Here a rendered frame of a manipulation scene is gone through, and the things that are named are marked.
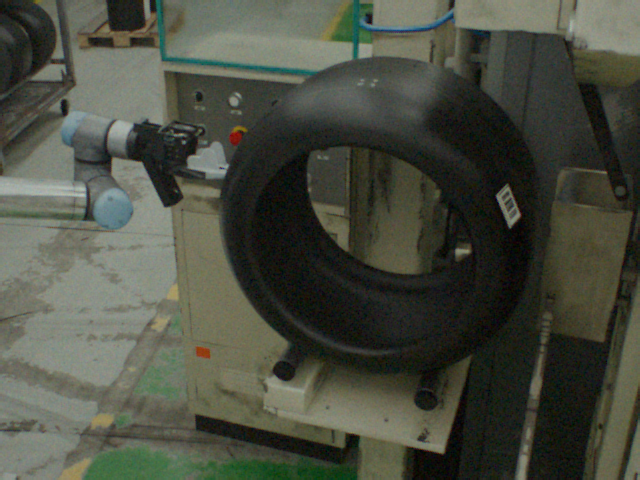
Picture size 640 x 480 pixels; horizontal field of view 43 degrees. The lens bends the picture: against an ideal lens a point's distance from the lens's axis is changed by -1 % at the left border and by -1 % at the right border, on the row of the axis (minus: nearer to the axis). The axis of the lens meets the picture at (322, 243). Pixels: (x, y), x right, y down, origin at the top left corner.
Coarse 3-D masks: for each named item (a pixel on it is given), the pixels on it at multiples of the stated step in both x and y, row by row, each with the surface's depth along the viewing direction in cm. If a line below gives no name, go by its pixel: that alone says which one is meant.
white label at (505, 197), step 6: (504, 192) 129; (510, 192) 130; (498, 198) 128; (504, 198) 129; (510, 198) 130; (504, 204) 129; (510, 204) 130; (504, 210) 129; (510, 210) 130; (516, 210) 131; (510, 216) 130; (516, 216) 131; (510, 222) 129
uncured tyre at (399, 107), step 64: (384, 64) 142; (256, 128) 140; (320, 128) 133; (384, 128) 129; (448, 128) 129; (512, 128) 143; (256, 192) 141; (448, 192) 130; (512, 192) 131; (256, 256) 149; (320, 256) 176; (512, 256) 134; (320, 320) 167; (384, 320) 172; (448, 320) 143
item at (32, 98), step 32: (0, 0) 517; (64, 0) 543; (0, 32) 477; (32, 32) 516; (64, 32) 550; (0, 64) 453; (32, 64) 527; (64, 64) 561; (0, 96) 488; (32, 96) 541; (0, 128) 463; (0, 160) 467
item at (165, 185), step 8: (144, 160) 158; (152, 160) 158; (152, 168) 158; (152, 176) 159; (160, 176) 159; (168, 176) 161; (152, 184) 160; (160, 184) 159; (168, 184) 160; (176, 184) 163; (160, 192) 160; (168, 192) 160; (176, 192) 161; (160, 200) 161; (168, 200) 160; (176, 200) 161
